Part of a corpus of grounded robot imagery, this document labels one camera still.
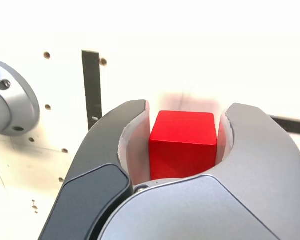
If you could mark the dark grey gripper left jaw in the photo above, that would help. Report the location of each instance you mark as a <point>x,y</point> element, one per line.
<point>95,190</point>

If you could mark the black tape strip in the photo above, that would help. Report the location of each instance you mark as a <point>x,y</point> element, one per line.
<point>92,87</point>

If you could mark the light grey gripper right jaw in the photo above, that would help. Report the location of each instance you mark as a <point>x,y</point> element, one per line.
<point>215,200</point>

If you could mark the black tape square outline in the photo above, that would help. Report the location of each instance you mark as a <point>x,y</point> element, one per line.
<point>295,125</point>

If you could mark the red cube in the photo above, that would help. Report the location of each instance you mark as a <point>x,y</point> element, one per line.
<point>182,145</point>

